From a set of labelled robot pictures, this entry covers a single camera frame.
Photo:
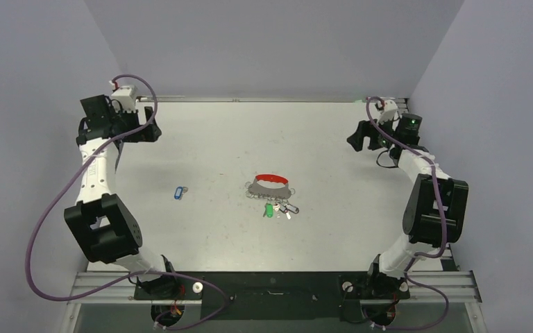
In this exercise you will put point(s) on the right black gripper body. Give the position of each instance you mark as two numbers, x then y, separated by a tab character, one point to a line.
386	127

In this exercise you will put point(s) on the blue key tag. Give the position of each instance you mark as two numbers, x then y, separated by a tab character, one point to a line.
180	192

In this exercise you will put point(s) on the metal key holder red handle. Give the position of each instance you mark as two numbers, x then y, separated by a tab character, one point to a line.
269	187

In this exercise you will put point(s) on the black key tag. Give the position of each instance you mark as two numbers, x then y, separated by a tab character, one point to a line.
291	209

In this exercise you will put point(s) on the green key tag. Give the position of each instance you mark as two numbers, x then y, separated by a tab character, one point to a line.
268	210

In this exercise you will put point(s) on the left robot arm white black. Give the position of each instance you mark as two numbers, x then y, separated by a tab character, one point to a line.
104	228

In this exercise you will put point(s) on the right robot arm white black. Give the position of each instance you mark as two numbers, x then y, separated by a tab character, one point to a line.
455	202

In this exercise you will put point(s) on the back aluminium rail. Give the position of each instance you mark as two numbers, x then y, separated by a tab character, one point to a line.
230	99

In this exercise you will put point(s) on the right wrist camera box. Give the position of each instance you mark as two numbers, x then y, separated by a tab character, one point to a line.
388	110

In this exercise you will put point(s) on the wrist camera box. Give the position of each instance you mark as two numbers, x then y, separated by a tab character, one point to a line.
388	110
124	99

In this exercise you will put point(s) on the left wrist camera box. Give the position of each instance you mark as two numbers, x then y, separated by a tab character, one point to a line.
124	99

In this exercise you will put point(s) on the right aluminium rail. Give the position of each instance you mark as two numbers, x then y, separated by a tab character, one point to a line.
425	224

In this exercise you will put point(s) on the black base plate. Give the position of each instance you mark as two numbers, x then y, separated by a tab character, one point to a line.
345	295

